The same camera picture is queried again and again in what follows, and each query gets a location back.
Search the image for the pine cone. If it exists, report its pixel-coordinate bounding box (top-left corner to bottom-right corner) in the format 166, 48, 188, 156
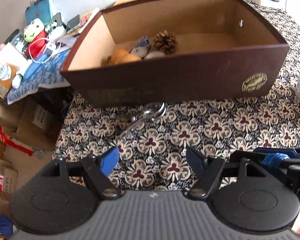
154, 30, 178, 54

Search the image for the floral patterned tablecloth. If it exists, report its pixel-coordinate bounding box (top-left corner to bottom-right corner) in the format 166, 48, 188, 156
53, 0, 300, 190

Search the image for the red white package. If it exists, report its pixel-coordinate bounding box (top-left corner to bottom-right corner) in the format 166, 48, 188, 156
0, 126, 44, 159

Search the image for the blue checkered cloth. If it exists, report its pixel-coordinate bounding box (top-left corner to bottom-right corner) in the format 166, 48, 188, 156
7, 49, 70, 105

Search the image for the orange gourd toy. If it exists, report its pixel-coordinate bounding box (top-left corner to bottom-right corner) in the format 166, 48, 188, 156
108, 49, 142, 65

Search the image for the brown cardboard box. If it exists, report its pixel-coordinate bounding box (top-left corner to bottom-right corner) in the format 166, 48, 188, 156
61, 0, 289, 108

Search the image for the small tape roll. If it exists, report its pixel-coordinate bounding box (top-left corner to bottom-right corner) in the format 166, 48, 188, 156
144, 51, 166, 60

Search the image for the white panda plush toy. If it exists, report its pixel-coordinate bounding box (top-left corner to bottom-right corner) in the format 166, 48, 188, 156
44, 21, 66, 42

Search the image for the stack of books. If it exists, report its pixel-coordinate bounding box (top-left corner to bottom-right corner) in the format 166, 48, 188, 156
66, 7, 100, 36

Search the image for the green frog plush toy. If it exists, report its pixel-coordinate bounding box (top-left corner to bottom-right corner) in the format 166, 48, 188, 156
24, 18, 46, 59

